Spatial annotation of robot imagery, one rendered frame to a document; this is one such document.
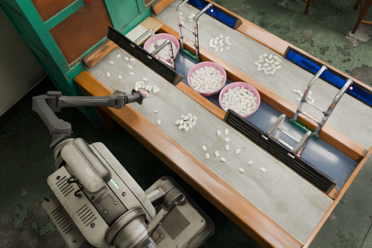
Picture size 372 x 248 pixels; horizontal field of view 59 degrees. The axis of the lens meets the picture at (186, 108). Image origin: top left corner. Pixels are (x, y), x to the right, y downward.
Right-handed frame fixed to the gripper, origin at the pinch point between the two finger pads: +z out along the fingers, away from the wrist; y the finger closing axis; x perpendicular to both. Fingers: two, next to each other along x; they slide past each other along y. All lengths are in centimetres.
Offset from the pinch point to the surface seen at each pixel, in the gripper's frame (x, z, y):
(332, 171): -13, 36, -118
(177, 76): -29.1, -11.5, -23.5
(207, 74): -21.5, 36.7, -18.0
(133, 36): -18, 27, 48
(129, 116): 14.5, -10.7, -0.9
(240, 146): -3, 14, -68
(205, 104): -9.9, 18.7, -33.3
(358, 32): -78, 222, -69
